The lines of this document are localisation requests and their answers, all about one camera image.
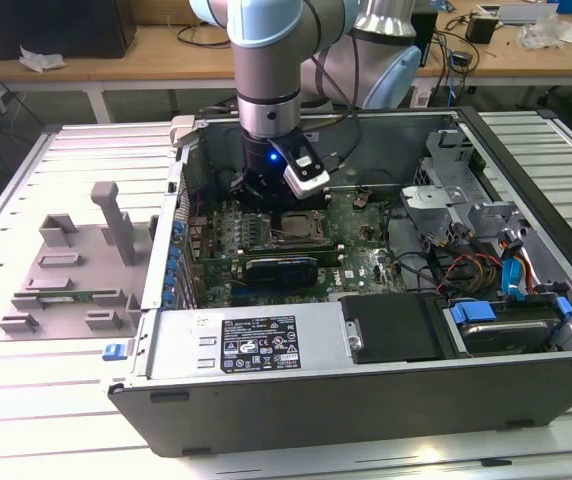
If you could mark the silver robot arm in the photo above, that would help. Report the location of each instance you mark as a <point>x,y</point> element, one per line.
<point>266,65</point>

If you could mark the CPU socket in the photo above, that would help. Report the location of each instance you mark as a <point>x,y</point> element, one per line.
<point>324,239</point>

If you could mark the black RAM slot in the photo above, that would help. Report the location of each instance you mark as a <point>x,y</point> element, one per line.
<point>331,256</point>
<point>291,249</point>
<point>291,245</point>
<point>291,252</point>

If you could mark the black graphics card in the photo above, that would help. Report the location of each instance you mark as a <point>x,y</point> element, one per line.
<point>281,274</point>

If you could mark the grey case latch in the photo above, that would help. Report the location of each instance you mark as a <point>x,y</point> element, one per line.
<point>182,127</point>

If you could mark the blue expansion slot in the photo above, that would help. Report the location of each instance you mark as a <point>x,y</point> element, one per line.
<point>238,290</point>

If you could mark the green motherboard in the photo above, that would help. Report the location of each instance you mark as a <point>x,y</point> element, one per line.
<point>351,240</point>

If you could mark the blue card retainer strip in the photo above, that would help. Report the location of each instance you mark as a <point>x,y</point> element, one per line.
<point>172,260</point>

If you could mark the silver drive cage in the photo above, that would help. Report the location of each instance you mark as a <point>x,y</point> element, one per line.
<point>433,197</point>

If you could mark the silver power supply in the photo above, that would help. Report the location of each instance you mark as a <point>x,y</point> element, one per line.
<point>176,345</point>

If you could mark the grey parts rack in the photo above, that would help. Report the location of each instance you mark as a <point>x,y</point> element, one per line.
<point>91,240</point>

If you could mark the black plastic shroud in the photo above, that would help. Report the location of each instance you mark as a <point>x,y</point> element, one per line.
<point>391,327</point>

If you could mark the wooden desk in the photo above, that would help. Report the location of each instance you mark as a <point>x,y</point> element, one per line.
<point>91,67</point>

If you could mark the green RAM stick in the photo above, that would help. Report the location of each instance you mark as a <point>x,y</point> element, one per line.
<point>78,296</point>

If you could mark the blue case latch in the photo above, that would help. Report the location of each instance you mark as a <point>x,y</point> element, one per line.
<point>113,352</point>

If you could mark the black upright box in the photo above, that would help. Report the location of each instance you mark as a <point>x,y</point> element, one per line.
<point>426,40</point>

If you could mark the open black PC case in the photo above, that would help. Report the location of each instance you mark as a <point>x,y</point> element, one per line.
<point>316,415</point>

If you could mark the small black device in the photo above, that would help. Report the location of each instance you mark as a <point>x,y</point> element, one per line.
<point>462,57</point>

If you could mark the hard disk in blue carrier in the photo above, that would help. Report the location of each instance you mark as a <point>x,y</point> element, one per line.
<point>473,312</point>

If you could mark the large black computer tower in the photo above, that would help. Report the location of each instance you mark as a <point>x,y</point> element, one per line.
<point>66,25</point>

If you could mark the white crumpled paper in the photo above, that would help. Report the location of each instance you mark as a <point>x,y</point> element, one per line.
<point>41,60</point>

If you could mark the small black adapter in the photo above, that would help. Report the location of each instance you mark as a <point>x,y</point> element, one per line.
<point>481,30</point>

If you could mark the crumpled clear plastic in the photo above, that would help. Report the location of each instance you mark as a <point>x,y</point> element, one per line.
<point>541,32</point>

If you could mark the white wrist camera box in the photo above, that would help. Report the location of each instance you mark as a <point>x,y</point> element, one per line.
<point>311,185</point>

